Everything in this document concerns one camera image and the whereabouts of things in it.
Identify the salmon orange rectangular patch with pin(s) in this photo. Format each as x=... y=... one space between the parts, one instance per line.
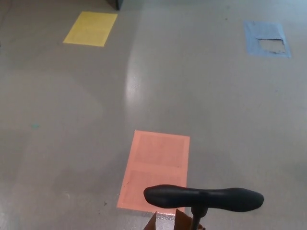
x=156 y=167

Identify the yellow rectangular floor patch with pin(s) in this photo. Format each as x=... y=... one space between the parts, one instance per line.
x=90 y=29

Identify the brown cardboard box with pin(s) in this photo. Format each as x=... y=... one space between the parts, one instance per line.
x=183 y=219

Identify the dark furniture leg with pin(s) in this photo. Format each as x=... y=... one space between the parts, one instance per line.
x=115 y=3

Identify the torn blue tape patch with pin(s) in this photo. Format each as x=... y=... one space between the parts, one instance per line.
x=263 y=30

